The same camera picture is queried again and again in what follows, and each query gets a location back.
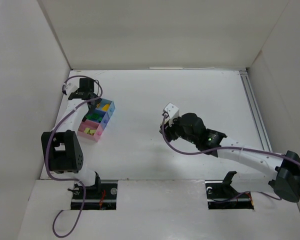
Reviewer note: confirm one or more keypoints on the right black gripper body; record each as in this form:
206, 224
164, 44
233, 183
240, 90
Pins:
170, 130

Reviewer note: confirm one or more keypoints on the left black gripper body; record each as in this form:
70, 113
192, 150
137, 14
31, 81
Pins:
90, 103

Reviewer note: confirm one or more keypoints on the yellow hollow curved lego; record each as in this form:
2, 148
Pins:
105, 107

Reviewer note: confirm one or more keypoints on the green lego plate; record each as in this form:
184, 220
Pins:
94, 117

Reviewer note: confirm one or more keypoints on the lime green lego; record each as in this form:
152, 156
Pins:
90, 131

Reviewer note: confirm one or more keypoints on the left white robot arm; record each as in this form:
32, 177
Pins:
63, 155

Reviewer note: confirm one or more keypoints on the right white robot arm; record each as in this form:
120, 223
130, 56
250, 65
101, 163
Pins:
280, 171

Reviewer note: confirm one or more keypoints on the pink blue sorting container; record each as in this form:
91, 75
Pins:
96, 122

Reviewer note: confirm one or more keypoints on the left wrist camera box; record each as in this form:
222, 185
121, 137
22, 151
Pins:
68, 88

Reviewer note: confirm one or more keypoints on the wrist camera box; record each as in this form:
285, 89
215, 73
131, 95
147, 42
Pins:
68, 88
170, 112

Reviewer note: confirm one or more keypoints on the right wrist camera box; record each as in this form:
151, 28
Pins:
170, 112

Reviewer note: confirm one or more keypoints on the aluminium rail right side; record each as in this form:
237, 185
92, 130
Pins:
254, 108

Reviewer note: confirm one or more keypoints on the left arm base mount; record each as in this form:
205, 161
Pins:
105, 199

